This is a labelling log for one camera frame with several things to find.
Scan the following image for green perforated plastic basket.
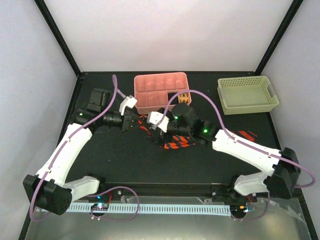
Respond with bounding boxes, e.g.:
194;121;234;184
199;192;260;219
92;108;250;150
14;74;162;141
217;76;280;115

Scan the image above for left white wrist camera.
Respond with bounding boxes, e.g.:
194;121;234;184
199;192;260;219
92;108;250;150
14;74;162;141
119;95;138;116

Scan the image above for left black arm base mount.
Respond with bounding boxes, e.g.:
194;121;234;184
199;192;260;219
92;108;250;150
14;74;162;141
79;186;125;200

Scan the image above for pink compartment organizer box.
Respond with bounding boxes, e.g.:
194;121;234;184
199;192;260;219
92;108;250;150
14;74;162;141
134;72;189;115

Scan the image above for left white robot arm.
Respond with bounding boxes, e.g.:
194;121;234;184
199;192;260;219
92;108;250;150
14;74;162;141
23;88;139;221

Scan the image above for purple cable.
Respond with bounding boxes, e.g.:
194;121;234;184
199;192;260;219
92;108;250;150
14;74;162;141
156;89;316;222
29;74;139;223

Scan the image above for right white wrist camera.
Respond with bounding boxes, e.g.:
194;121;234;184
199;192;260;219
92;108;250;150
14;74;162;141
147;111;170;133

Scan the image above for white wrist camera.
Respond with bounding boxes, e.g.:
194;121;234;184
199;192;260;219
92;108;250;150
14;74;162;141
147;111;170;133
119;95;138;116

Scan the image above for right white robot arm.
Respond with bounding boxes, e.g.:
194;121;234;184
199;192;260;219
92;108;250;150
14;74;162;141
147;103;301;202

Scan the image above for black frame post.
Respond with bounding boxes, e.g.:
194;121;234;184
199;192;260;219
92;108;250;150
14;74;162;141
254;0;304;76
34;0;81;77

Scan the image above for light blue slotted cable duct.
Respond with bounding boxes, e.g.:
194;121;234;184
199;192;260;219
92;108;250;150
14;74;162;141
66;202;231;217

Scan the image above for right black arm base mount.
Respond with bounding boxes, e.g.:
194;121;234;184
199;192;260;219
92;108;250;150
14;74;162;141
211;184;257;203

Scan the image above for orange navy striped tie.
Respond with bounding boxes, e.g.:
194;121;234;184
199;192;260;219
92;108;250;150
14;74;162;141
139;115;258;150

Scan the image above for rolled yellow patterned tie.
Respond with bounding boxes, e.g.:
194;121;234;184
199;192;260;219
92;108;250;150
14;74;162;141
177;92;190;104

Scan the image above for black right frame post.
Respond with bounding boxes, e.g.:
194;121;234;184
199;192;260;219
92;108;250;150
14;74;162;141
254;0;304;76

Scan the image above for black left frame post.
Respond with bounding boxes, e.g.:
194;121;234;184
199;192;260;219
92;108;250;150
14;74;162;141
34;0;81;77

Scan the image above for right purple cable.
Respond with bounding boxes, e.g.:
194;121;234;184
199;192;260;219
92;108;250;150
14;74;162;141
156;89;316;222

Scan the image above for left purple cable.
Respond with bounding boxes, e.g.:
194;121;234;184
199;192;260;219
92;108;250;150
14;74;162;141
29;74;139;223

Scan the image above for rolled black tie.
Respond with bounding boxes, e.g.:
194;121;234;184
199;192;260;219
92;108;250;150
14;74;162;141
168;92;178;101

